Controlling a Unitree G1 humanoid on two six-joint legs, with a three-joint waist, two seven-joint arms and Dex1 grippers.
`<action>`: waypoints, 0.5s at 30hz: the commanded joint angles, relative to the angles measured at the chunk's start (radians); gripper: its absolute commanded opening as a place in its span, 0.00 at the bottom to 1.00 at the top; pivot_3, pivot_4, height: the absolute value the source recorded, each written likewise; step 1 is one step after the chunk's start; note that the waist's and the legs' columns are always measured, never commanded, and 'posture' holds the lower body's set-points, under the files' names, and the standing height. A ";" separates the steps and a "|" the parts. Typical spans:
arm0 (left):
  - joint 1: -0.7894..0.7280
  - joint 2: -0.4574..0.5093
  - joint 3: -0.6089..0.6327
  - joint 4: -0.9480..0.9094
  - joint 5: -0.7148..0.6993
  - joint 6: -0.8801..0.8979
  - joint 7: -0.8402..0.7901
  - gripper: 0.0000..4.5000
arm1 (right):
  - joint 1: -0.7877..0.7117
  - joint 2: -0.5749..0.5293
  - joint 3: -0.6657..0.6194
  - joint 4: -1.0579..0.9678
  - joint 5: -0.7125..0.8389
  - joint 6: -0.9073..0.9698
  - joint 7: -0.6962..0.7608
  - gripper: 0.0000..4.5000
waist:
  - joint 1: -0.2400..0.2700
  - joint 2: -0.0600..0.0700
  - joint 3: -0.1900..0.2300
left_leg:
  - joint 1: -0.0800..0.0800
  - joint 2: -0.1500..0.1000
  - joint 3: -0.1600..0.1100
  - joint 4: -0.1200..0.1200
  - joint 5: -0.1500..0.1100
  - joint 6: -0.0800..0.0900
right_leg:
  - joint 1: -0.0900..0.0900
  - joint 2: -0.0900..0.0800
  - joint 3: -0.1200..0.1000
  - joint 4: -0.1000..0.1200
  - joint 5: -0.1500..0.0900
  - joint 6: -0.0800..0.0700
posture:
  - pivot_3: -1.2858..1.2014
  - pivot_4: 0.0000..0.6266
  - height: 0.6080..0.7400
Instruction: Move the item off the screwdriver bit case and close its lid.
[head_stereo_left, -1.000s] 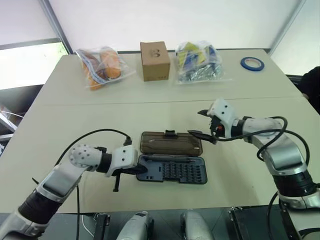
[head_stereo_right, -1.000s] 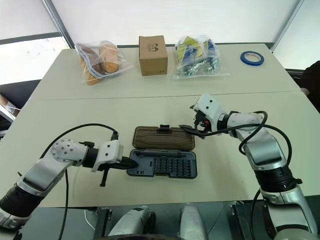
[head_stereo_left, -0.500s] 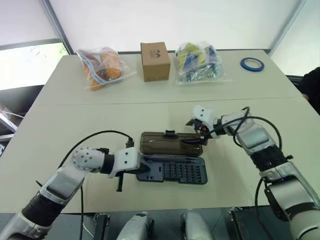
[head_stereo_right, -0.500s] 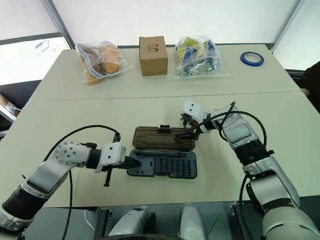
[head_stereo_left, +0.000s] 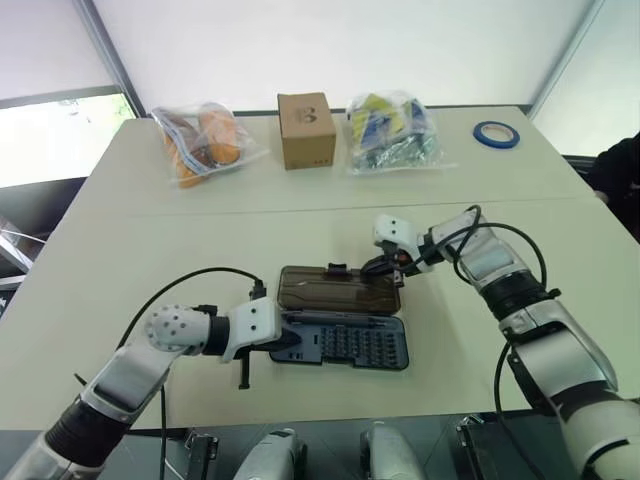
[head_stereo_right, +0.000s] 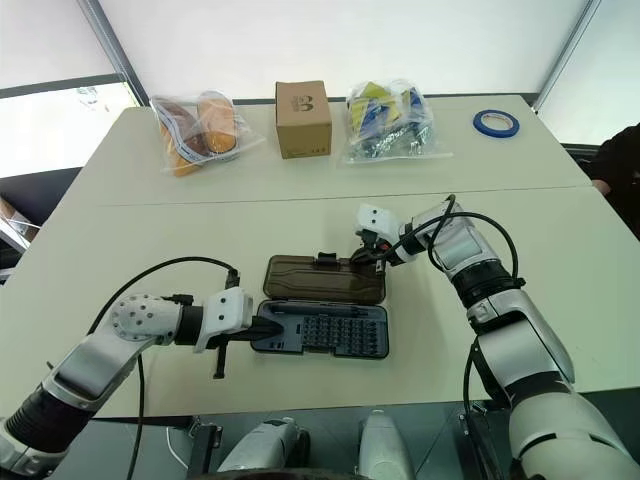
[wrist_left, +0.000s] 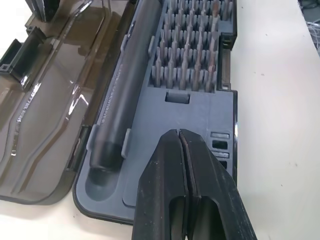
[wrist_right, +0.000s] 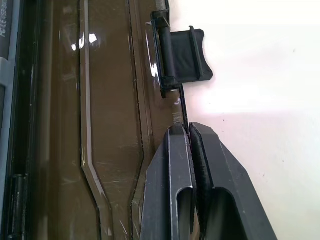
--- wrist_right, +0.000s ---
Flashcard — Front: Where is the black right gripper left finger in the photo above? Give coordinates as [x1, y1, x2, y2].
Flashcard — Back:
[139, 124, 197, 240]

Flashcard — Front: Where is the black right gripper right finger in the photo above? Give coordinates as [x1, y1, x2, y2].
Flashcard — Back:
[189, 121, 278, 240]

